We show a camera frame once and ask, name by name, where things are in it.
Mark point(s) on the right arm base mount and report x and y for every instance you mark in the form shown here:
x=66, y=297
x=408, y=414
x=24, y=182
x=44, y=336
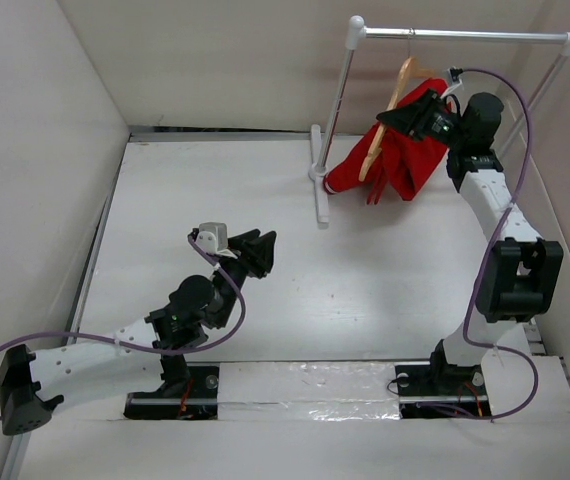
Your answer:
x=432, y=389

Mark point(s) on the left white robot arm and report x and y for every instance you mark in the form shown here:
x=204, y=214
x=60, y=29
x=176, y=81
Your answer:
x=147, y=356

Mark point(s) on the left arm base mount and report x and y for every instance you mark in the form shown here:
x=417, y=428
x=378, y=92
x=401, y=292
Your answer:
x=189, y=392

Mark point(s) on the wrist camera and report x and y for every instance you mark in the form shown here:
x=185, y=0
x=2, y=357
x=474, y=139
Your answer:
x=453, y=79
x=212, y=239

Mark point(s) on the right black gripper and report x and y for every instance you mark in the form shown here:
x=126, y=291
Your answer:
x=414, y=118

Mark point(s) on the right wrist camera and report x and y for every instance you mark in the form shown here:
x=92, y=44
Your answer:
x=453, y=79

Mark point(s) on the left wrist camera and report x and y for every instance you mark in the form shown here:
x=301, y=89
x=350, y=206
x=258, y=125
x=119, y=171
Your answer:
x=212, y=239

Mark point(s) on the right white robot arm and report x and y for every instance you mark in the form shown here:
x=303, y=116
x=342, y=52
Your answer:
x=519, y=269

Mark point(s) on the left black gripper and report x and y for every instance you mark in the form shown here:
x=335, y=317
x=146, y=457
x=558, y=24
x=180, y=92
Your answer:
x=253, y=252

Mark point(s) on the silver taped foam strip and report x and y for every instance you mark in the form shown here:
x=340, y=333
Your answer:
x=307, y=391

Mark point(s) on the white clothes rack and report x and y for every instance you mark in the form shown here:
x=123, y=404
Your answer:
x=321, y=137

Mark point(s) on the red trousers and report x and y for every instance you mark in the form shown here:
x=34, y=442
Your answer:
x=403, y=165

